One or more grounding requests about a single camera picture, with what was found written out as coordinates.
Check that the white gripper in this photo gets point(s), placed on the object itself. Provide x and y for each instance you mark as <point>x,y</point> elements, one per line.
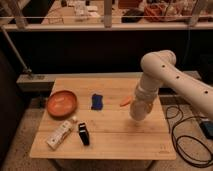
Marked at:
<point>147,98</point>

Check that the white ceramic cup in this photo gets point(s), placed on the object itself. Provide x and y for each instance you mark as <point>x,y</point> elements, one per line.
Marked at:
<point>138,110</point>

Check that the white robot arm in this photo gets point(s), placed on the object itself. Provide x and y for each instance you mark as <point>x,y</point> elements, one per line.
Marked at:
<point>158,69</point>

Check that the black eraser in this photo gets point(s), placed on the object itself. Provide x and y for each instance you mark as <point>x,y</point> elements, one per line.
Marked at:
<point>83,133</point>

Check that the orange carrot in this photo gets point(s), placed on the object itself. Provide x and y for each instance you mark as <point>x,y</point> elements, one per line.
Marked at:
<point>126,101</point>

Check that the blue cloth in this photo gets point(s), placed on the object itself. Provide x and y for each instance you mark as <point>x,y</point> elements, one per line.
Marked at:
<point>97,103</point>

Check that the wooden table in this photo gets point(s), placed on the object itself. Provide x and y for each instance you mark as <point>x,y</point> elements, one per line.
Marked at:
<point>112,132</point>

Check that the orange bowl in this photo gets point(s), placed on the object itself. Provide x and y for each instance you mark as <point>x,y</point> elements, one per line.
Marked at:
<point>61,104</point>

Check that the metal diagonal pole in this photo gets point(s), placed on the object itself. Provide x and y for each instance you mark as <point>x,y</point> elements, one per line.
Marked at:
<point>26,69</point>

